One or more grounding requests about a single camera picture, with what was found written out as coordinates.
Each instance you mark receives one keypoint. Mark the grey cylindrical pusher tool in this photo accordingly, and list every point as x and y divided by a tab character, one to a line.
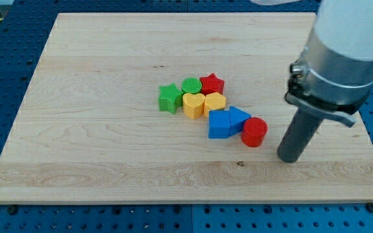
299	133

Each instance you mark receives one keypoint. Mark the red cylinder block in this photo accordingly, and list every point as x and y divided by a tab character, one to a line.
254	131

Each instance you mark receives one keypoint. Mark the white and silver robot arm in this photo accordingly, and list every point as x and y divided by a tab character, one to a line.
333	75

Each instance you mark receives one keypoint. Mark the yellow hexagon block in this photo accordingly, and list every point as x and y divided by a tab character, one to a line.
214	101

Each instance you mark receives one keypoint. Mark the blue triangle block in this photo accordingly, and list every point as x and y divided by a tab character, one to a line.
237	120

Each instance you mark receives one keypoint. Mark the blue square block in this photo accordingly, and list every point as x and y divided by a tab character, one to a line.
219	124

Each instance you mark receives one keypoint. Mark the red star block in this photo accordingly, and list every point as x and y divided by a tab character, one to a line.
211	84

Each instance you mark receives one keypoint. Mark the yellow heart block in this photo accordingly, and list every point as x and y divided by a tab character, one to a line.
193	105

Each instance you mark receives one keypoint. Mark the green cylinder block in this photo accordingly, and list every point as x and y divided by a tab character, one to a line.
191	85

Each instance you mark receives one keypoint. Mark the green star block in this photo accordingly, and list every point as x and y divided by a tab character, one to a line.
170	98

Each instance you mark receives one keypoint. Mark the light wooden board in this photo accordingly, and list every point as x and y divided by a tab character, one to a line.
89	130

